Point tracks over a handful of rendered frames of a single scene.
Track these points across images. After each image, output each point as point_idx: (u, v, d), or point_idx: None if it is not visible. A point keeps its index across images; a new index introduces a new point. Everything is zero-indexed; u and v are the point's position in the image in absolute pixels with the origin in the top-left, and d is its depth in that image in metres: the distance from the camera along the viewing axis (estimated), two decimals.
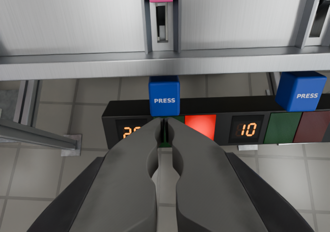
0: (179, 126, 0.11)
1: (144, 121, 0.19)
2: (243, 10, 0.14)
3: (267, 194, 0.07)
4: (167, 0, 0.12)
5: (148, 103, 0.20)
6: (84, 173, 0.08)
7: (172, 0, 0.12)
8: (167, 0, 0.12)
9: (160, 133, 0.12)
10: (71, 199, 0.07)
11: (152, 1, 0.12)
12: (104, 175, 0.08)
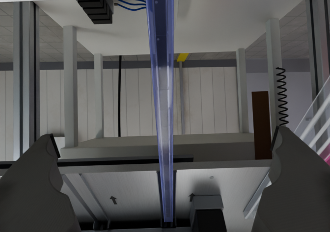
0: (291, 138, 0.10)
1: None
2: None
3: None
4: None
5: None
6: None
7: None
8: None
9: (53, 148, 0.11)
10: None
11: None
12: None
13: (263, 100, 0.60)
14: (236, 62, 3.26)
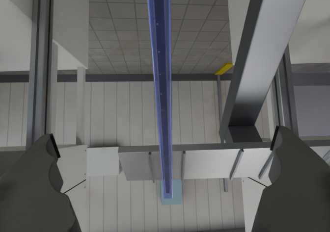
0: (291, 138, 0.10)
1: None
2: None
3: None
4: None
5: None
6: None
7: None
8: None
9: (53, 148, 0.11)
10: None
11: None
12: None
13: None
14: None
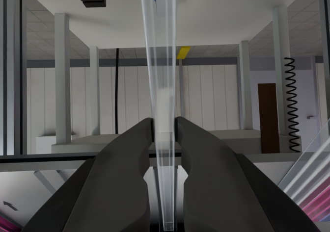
0: (189, 125, 0.11)
1: None
2: None
3: (277, 197, 0.07)
4: None
5: None
6: (75, 175, 0.08)
7: None
8: None
9: (151, 133, 0.12)
10: (62, 202, 0.07)
11: None
12: (95, 177, 0.08)
13: (270, 93, 0.56)
14: (236, 60, 3.22)
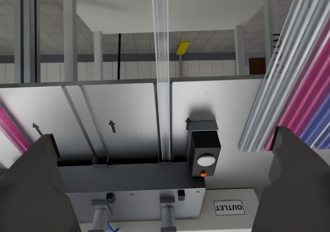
0: (291, 138, 0.10)
1: None
2: None
3: None
4: None
5: None
6: None
7: None
8: None
9: (53, 148, 0.11)
10: None
11: None
12: None
13: (260, 66, 0.61)
14: None
